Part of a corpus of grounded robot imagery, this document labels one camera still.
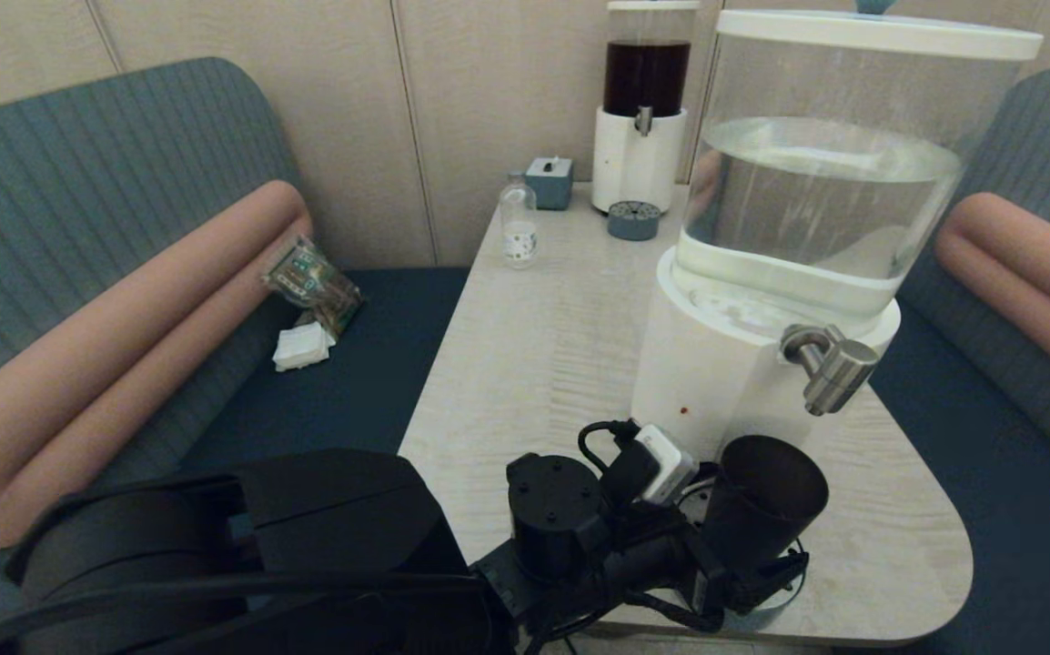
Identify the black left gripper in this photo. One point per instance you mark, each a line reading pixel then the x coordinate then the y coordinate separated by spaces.
pixel 661 564

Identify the black plastic cup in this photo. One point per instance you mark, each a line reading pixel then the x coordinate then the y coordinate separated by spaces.
pixel 762 509

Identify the silver water dispenser tap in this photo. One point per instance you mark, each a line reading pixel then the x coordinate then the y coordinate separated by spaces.
pixel 839 373

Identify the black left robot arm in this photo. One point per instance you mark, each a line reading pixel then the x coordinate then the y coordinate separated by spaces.
pixel 334 509

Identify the large blue drip tray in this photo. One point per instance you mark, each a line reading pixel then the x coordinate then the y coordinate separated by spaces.
pixel 793 600

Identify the large white water dispenser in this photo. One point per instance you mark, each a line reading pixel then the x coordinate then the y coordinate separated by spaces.
pixel 725 364

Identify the empty teal bench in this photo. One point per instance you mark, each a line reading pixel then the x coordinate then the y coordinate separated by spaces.
pixel 989 509

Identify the small blue drip tray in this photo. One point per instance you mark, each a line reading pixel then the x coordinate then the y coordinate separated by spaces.
pixel 634 224

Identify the small clear bottle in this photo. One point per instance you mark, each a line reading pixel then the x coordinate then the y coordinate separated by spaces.
pixel 519 235

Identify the small dark tea dispenser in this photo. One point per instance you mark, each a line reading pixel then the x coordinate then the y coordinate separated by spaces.
pixel 634 164

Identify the small blue tissue box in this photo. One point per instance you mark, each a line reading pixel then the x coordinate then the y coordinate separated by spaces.
pixel 550 185

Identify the white folded napkins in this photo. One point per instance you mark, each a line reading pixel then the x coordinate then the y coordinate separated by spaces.
pixel 304 347

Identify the clear snack packet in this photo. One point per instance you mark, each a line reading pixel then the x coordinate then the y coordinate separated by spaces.
pixel 311 282

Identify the long pink bolster cushion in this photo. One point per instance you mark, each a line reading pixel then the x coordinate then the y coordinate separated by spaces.
pixel 125 337

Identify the teal bench with snack packet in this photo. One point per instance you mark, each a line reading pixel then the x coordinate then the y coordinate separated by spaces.
pixel 125 164

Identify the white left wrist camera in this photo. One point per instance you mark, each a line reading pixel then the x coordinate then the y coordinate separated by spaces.
pixel 666 464

